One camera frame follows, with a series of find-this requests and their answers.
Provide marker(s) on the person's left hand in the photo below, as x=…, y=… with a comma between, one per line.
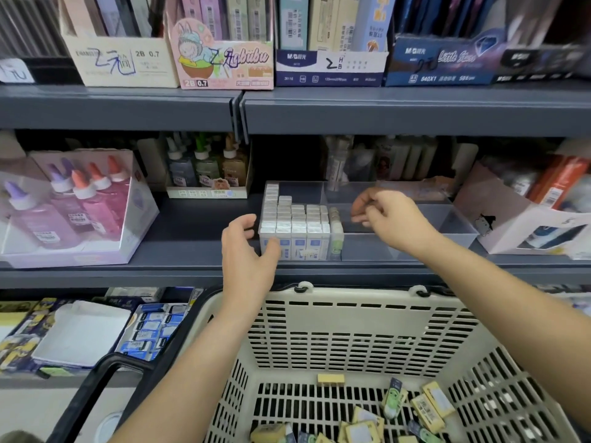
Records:
x=244, y=272

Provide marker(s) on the person's right hand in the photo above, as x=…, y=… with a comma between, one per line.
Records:
x=401, y=223

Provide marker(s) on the person's left thumb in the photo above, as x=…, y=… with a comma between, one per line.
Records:
x=271, y=253

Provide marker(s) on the person's right thumb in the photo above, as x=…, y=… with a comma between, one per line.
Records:
x=364, y=218

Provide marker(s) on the person's left forearm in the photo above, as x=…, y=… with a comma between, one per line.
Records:
x=184, y=387

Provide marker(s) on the person's right forearm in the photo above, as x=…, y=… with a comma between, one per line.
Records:
x=508, y=309

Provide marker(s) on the green sleeve eraser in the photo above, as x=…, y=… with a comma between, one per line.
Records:
x=336, y=232

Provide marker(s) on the block of white boxed erasers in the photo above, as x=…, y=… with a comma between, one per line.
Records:
x=295, y=226

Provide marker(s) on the clear plastic organizer tray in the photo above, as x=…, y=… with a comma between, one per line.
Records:
x=415, y=226

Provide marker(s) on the small white bottle display box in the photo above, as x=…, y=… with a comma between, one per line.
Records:
x=207, y=192

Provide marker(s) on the brown liquid glue bottle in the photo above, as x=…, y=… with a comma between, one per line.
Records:
x=234, y=168

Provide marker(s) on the green liquid glue bottle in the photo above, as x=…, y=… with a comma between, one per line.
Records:
x=205, y=168

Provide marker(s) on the grey metal shelf rack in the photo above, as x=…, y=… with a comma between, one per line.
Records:
x=369, y=110

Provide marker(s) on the cream plastic shopping basket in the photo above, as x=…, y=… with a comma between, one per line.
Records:
x=351, y=336

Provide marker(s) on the blue liquid glue bottle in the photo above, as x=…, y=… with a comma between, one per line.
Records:
x=180, y=168

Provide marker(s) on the pink glue bottle display box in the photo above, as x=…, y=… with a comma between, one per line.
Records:
x=138, y=216

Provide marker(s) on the box of blue eraser packets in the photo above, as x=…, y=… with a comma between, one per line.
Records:
x=150, y=332

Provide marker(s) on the white cat print display box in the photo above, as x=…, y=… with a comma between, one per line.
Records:
x=512, y=221

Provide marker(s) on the white and blue display box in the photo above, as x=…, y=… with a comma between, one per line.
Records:
x=330, y=66

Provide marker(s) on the orange cap glue bottle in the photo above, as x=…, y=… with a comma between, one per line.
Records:
x=94, y=207
x=117, y=172
x=108, y=191

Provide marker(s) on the dark blue display box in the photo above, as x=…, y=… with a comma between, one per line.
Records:
x=443, y=62

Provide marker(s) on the pile of loose small erasers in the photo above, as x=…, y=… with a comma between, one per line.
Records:
x=415, y=405

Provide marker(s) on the pink cartoon display box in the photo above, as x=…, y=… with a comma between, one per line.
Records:
x=221, y=62

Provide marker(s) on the red stationery packets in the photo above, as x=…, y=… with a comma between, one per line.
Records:
x=558, y=179

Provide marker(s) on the white flat cardboard tray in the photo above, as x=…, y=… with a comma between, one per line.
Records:
x=81, y=334

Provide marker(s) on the purple cap glue bottle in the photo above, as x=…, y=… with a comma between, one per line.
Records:
x=39, y=219
x=69, y=202
x=69, y=165

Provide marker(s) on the black display box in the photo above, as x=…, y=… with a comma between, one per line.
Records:
x=540, y=62

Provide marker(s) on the white round disc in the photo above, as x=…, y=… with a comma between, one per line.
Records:
x=108, y=426

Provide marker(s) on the beige pencil lead display box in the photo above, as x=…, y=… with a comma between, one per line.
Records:
x=120, y=62

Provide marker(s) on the yellow cartoon stationery packs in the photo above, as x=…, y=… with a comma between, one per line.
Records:
x=23, y=336

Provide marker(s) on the white handwritten label tag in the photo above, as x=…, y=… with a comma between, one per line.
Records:
x=16, y=70

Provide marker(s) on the black box of dark pens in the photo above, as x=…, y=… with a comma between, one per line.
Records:
x=32, y=27

